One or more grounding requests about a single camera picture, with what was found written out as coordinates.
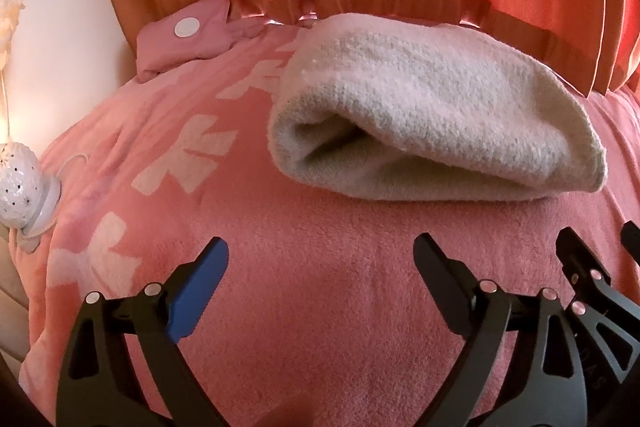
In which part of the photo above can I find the pink blanket with white bows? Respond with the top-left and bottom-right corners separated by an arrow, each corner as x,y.
17,14 -> 640,427

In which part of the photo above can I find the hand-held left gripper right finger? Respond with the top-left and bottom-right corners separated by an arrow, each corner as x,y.
413,233 -> 588,427

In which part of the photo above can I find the pink cloth with white snap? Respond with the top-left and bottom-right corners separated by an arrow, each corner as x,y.
136,0 -> 266,84

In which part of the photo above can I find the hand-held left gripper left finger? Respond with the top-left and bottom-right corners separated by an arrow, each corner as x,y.
55,236 -> 230,427

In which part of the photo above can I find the cream feather decoration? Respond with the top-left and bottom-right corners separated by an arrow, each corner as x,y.
0,0 -> 26,72

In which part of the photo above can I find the white towel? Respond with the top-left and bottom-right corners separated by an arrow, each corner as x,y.
267,13 -> 608,202

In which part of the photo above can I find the white perforated egg lamp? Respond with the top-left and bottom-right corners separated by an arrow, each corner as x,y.
0,142 -> 63,240

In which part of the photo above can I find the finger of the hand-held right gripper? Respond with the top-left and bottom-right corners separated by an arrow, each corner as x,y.
619,219 -> 640,255
555,227 -> 640,390

